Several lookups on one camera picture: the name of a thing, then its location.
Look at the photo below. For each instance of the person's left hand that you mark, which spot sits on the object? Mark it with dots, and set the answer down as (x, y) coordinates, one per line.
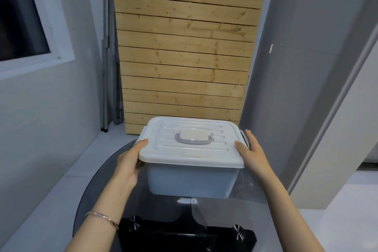
(127, 163)

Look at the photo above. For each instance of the person's right hand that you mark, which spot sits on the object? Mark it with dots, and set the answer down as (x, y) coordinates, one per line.
(253, 154)

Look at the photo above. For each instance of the person's left thumb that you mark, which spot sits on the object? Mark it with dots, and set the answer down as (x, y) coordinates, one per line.
(141, 147)

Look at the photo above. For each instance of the person's right thumb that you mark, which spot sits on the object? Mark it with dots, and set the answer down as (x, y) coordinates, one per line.
(241, 147)

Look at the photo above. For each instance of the white plastic storage box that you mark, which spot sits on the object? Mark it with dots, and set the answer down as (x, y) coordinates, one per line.
(189, 172)

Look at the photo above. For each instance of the person's left forearm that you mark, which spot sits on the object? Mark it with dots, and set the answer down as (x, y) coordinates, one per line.
(97, 210)

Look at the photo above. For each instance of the person's right forearm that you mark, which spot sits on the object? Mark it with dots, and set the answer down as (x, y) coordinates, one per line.
(288, 210)

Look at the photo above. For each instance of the white box lid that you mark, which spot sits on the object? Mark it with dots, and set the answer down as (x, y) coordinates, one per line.
(192, 142)

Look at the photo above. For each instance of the round glass table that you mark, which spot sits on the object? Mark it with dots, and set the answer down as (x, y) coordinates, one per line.
(165, 210)

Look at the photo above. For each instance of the black table base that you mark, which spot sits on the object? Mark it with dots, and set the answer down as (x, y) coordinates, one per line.
(183, 235)

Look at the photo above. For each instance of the grey folded metal stand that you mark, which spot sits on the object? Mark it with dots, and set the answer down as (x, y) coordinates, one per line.
(108, 54)

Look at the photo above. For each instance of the wooden slatted board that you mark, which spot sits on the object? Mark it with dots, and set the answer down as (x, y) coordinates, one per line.
(186, 48)

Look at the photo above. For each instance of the white framed window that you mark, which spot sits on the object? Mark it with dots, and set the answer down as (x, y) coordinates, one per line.
(26, 18)

